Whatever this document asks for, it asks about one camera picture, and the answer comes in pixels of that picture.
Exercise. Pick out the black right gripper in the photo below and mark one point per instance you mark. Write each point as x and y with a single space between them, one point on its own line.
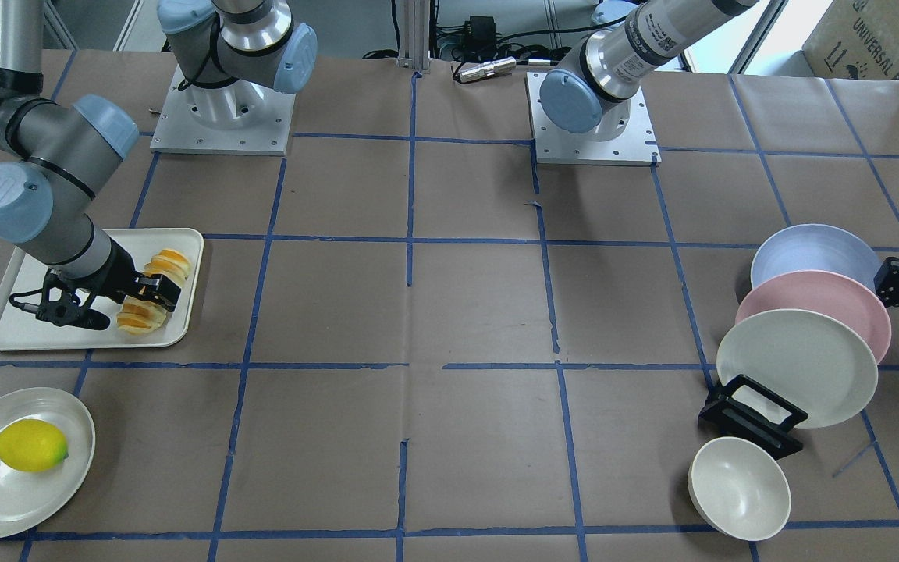
115 275

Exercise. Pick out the striped orange bread roll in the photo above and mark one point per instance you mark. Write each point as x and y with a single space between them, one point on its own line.
144 311

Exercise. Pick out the blue plate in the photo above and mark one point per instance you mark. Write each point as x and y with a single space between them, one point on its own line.
815 247

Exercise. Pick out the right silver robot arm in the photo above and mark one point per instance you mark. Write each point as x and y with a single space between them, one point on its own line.
63 157

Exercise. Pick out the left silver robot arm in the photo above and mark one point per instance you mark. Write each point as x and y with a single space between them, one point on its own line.
612 61

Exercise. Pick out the pink plate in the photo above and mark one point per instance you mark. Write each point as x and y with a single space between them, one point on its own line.
828 293

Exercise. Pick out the cream plate in rack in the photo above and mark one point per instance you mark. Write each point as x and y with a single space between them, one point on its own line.
811 360

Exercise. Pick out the white round plate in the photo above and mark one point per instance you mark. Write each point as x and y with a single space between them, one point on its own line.
29 498

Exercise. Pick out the white rectangular tray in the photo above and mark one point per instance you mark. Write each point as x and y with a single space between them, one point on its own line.
22 331

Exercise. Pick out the yellow lemon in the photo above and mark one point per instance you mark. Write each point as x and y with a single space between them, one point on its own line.
32 445

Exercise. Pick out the black dish rack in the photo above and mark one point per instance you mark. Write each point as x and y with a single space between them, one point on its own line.
740 420

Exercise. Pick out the cardboard box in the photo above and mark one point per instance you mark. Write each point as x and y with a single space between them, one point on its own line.
856 40

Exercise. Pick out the cream bowl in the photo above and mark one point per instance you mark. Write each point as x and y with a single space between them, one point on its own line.
739 489

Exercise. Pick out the silver cylindrical connector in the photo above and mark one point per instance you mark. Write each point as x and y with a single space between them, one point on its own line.
484 70

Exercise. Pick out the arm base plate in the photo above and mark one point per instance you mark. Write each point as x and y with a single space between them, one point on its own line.
240 119
597 133

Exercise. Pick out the aluminium frame post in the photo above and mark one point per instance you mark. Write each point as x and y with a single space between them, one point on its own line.
414 20

